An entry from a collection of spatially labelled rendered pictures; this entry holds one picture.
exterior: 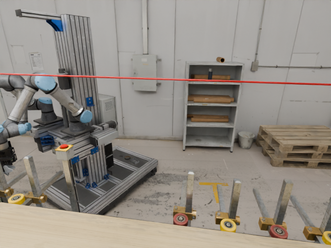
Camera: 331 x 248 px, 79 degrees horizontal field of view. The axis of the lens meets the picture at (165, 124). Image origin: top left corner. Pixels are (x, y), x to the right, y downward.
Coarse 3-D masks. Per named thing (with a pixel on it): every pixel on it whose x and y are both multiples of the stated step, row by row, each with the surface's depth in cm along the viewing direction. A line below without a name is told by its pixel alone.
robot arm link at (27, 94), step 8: (24, 88) 149; (32, 88) 149; (24, 96) 147; (32, 96) 151; (16, 104) 146; (24, 104) 148; (16, 112) 146; (24, 112) 150; (8, 120) 144; (16, 120) 146
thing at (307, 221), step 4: (292, 196) 139; (292, 200) 137; (296, 200) 135; (296, 204) 132; (296, 208) 131; (300, 208) 129; (300, 212) 126; (304, 212) 126; (300, 216) 126; (304, 216) 123; (304, 220) 121; (308, 220) 120; (308, 224) 117; (312, 224) 117; (316, 236) 110; (320, 236) 110; (316, 240) 109; (320, 240) 107
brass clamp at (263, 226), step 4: (260, 220) 115; (268, 220) 114; (272, 220) 114; (260, 224) 115; (264, 224) 113; (268, 224) 112; (272, 224) 112; (276, 224) 112; (284, 224) 112; (260, 228) 115; (264, 228) 113
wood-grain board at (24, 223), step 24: (0, 216) 110; (24, 216) 110; (48, 216) 110; (72, 216) 110; (96, 216) 110; (0, 240) 96; (24, 240) 96; (48, 240) 96; (72, 240) 96; (96, 240) 97; (120, 240) 97; (144, 240) 97; (168, 240) 97; (192, 240) 97; (216, 240) 97; (240, 240) 97; (264, 240) 98; (288, 240) 98
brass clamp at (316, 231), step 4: (304, 228) 115; (312, 228) 113; (316, 228) 113; (304, 232) 114; (308, 232) 111; (312, 232) 111; (316, 232) 111; (320, 232) 111; (308, 236) 111; (312, 236) 111; (312, 240) 111
